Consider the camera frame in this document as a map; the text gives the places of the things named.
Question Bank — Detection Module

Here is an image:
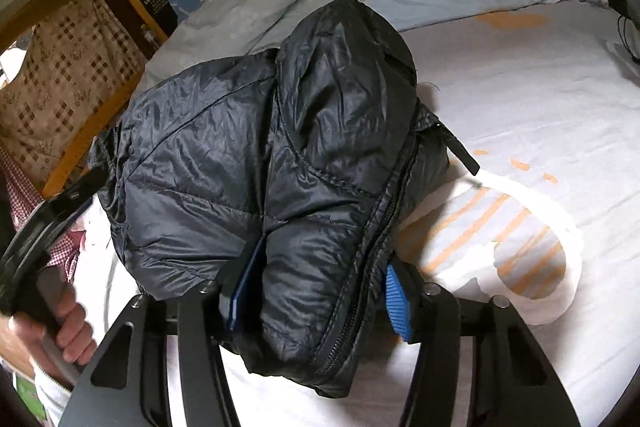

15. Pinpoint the black puffer jacket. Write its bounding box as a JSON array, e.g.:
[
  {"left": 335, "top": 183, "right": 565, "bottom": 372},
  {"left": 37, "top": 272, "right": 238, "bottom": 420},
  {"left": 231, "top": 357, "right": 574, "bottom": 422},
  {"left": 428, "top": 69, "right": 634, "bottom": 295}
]
[{"left": 88, "top": 0, "right": 480, "bottom": 399}]

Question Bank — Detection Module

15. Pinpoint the left hand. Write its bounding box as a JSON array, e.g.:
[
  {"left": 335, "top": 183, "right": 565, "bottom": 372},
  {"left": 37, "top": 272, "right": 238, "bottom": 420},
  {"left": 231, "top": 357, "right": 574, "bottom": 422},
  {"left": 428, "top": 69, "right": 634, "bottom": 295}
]
[{"left": 0, "top": 283, "right": 98, "bottom": 381}]

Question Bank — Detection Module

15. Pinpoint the white bed sheet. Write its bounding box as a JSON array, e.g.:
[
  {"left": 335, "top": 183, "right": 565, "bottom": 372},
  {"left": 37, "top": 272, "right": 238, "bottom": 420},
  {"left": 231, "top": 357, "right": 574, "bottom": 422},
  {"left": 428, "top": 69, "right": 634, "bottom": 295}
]
[{"left": 74, "top": 1, "right": 639, "bottom": 426}]

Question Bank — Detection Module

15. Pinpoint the brown checked curtain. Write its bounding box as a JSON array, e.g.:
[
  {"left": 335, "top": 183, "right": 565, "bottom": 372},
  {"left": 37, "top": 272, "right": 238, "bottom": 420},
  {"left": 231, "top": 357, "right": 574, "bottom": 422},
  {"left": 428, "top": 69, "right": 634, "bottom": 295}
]
[{"left": 1, "top": 0, "right": 145, "bottom": 190}]

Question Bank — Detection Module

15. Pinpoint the wooden bed frame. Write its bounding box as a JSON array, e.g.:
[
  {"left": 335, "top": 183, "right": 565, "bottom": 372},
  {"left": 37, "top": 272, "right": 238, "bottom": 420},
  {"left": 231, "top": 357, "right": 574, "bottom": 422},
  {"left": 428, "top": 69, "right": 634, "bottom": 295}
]
[{"left": 1, "top": 0, "right": 167, "bottom": 196}]

